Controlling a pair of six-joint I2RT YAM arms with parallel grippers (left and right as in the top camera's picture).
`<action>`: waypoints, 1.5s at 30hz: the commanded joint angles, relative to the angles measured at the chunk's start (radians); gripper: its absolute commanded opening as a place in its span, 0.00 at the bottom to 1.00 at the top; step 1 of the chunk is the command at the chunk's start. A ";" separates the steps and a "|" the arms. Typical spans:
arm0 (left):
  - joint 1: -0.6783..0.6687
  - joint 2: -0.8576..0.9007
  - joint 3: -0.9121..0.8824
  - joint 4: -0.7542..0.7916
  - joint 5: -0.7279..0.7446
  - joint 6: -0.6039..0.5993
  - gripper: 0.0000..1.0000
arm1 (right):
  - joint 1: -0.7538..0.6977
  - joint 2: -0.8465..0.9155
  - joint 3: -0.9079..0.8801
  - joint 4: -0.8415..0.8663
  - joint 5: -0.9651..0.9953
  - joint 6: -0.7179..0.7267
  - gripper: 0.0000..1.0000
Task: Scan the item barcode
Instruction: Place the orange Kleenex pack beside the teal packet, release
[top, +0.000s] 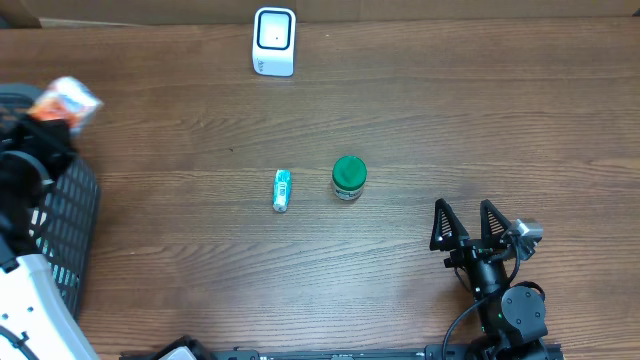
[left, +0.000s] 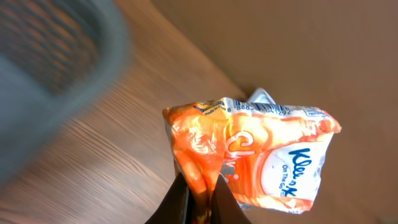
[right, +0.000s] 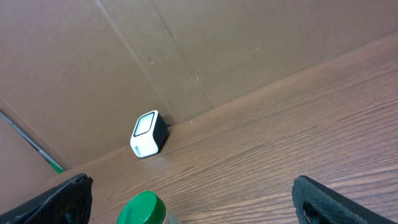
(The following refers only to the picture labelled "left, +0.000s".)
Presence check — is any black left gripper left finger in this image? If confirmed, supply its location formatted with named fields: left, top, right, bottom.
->
left=146, top=174, right=189, bottom=224

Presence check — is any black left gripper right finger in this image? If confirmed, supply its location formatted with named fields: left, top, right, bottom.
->
left=210, top=175, right=251, bottom=224

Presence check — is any orange tissue pack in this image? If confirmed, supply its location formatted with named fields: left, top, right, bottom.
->
left=162, top=97, right=341, bottom=213

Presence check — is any white barcode scanner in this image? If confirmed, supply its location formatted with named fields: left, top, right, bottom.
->
left=248, top=88, right=275, bottom=104

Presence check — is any dark grey plastic basket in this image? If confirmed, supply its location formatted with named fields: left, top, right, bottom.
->
left=1, top=0, right=130, bottom=185

